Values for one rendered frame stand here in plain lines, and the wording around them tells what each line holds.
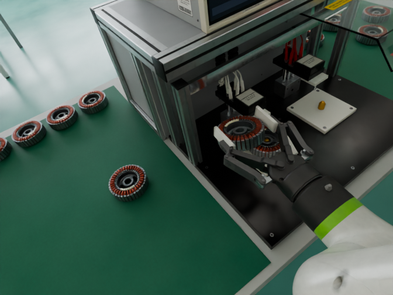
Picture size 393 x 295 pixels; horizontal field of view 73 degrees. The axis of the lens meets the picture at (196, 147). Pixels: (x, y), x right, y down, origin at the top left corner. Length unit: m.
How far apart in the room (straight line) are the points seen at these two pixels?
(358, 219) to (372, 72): 0.81
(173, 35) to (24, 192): 0.67
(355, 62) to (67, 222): 1.17
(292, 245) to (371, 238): 0.27
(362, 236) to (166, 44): 0.51
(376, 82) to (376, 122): 0.24
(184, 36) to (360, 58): 0.83
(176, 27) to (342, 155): 0.56
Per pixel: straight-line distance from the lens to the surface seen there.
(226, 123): 0.65
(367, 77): 1.19
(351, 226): 0.48
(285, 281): 1.46
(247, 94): 0.76
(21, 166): 1.09
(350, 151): 0.87
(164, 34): 0.67
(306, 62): 0.90
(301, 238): 0.72
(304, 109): 0.94
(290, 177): 0.51
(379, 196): 1.79
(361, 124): 0.95
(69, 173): 0.96
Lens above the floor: 1.40
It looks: 49 degrees down
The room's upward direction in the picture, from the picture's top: 12 degrees counter-clockwise
